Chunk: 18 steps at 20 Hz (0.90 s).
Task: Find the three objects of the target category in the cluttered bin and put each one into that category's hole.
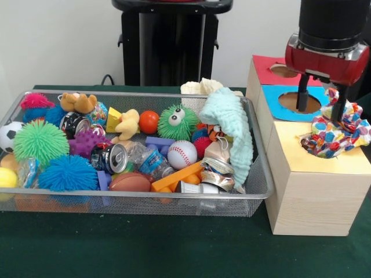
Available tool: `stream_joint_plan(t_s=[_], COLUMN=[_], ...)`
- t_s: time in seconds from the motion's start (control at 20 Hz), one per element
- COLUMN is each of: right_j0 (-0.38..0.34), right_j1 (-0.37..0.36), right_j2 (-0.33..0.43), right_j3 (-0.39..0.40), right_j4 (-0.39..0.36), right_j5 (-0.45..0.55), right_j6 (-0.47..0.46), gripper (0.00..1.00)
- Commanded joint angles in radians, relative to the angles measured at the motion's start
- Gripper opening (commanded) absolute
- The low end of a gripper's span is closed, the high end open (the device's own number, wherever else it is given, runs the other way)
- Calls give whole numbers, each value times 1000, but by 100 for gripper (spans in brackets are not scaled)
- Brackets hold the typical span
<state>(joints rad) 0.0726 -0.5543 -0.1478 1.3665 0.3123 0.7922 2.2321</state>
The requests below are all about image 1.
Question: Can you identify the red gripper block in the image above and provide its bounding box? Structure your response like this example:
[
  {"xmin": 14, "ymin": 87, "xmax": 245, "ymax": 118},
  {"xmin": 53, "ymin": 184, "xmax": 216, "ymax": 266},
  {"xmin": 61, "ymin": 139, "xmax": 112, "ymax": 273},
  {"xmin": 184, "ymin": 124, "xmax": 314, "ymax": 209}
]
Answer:
[{"xmin": 284, "ymin": 33, "xmax": 371, "ymax": 122}]

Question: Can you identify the colourful patterned cloth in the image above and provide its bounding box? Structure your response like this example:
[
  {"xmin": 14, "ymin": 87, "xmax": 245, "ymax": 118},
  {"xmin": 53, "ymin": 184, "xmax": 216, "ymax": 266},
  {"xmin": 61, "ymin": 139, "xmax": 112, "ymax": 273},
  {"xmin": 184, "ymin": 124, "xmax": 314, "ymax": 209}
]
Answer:
[{"xmin": 300, "ymin": 87, "xmax": 371, "ymax": 159}]

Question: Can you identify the light blue waffle cloth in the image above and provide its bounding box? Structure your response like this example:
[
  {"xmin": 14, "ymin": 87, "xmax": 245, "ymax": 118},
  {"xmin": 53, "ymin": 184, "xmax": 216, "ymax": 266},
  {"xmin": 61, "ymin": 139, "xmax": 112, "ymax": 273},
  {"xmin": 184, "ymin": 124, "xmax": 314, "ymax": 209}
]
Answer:
[{"xmin": 199, "ymin": 86, "xmax": 254, "ymax": 193}]

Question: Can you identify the cream waffle cloth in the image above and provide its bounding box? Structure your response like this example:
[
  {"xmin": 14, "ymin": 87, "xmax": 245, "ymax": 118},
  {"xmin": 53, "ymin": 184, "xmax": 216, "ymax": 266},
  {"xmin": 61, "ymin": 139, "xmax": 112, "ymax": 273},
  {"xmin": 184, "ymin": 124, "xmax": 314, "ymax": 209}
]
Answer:
[{"xmin": 180, "ymin": 77, "xmax": 244, "ymax": 96}]

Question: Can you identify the wooden box with three holes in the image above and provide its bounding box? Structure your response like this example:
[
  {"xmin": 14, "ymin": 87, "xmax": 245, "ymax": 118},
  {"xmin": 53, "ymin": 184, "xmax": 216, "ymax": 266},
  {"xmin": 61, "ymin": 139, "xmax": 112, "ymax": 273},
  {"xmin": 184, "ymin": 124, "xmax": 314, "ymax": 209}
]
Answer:
[{"xmin": 245, "ymin": 54, "xmax": 371, "ymax": 237}]

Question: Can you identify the shallow metal mesh bin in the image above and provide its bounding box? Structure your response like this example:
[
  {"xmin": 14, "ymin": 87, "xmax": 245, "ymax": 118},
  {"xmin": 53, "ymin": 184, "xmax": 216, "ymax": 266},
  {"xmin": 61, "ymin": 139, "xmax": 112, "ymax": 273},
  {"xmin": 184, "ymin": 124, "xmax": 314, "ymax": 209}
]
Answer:
[{"xmin": 0, "ymin": 89, "xmax": 275, "ymax": 217}]

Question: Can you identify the black upright panel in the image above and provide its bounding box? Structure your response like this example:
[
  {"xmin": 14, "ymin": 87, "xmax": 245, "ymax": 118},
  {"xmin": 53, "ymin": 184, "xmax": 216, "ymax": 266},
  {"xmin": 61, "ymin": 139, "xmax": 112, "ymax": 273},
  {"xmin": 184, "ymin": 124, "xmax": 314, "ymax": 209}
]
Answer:
[{"xmin": 352, "ymin": 40, "xmax": 371, "ymax": 102}]

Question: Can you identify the green googly-eyed spiky ball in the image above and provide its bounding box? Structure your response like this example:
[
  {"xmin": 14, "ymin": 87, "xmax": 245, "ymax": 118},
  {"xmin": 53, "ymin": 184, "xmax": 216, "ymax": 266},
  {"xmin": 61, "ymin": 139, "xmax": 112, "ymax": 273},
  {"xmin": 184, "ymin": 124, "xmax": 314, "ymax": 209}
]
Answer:
[{"xmin": 158, "ymin": 104, "xmax": 200, "ymax": 141}]

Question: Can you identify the white baseball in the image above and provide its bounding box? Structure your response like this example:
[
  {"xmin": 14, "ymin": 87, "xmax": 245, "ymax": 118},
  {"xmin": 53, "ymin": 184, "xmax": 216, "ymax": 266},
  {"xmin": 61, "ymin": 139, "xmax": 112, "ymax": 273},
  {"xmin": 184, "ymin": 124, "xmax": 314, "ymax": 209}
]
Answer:
[{"xmin": 167, "ymin": 140, "xmax": 198, "ymax": 170}]

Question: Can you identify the orange plastic comb block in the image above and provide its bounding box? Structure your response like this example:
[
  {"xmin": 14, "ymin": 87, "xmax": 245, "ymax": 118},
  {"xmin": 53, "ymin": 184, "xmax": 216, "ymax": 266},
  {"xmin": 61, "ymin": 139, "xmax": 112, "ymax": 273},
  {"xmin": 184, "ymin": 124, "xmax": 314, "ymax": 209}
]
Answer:
[{"xmin": 151, "ymin": 160, "xmax": 205, "ymax": 193}]

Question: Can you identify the small orange ball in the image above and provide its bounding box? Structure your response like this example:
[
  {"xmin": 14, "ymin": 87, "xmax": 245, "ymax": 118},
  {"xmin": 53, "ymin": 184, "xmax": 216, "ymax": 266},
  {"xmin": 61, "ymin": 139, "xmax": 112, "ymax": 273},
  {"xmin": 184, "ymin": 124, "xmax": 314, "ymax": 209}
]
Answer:
[{"xmin": 139, "ymin": 110, "xmax": 160, "ymax": 134}]

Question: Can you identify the brown toy football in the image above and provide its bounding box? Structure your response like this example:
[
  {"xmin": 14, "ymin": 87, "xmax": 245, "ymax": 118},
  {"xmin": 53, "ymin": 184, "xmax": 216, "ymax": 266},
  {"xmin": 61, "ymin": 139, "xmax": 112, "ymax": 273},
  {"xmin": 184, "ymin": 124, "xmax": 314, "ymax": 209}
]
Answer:
[{"xmin": 108, "ymin": 173, "xmax": 152, "ymax": 192}]

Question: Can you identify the crushed black red can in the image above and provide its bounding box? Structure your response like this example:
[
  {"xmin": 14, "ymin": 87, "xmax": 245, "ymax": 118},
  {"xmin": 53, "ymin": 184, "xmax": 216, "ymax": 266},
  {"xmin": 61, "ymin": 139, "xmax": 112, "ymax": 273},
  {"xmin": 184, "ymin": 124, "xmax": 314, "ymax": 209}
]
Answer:
[{"xmin": 91, "ymin": 143, "xmax": 128, "ymax": 174}]

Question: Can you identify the dark green tablecloth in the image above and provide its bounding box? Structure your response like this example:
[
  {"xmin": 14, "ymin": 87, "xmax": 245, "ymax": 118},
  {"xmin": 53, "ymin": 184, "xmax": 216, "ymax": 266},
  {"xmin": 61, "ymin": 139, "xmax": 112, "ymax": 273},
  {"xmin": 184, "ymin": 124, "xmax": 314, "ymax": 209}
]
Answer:
[{"xmin": 0, "ymin": 84, "xmax": 371, "ymax": 278}]

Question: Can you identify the large blue spiky ball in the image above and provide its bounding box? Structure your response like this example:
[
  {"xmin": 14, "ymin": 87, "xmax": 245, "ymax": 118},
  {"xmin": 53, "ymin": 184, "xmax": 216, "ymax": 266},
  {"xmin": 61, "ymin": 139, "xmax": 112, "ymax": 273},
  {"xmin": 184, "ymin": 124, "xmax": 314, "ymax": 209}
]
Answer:
[{"xmin": 38, "ymin": 155, "xmax": 99, "ymax": 192}]

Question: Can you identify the large green spiky ball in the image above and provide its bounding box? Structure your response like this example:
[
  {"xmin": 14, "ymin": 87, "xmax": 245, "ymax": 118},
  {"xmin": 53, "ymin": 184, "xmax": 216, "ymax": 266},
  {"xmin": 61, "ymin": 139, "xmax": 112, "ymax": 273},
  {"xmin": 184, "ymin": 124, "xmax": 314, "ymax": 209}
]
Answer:
[{"xmin": 13, "ymin": 120, "xmax": 70, "ymax": 166}]

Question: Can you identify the small soccer ball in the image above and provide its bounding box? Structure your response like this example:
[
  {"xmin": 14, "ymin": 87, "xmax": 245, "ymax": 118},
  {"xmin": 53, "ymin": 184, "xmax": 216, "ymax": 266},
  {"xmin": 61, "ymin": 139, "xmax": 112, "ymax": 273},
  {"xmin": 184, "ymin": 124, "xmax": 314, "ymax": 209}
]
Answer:
[{"xmin": 0, "ymin": 121, "xmax": 26, "ymax": 153}]

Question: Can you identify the plain yellow ball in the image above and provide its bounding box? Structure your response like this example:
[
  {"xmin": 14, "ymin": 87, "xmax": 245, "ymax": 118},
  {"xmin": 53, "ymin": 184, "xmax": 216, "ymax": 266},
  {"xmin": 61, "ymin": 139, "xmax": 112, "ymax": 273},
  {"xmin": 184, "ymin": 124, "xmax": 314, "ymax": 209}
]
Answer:
[{"xmin": 0, "ymin": 167, "xmax": 19, "ymax": 188}]

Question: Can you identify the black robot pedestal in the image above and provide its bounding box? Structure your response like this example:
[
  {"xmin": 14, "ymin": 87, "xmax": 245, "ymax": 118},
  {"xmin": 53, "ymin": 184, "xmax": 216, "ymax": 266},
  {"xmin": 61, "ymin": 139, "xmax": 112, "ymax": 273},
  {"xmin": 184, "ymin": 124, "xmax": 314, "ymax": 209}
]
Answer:
[{"xmin": 111, "ymin": 0, "xmax": 234, "ymax": 87}]

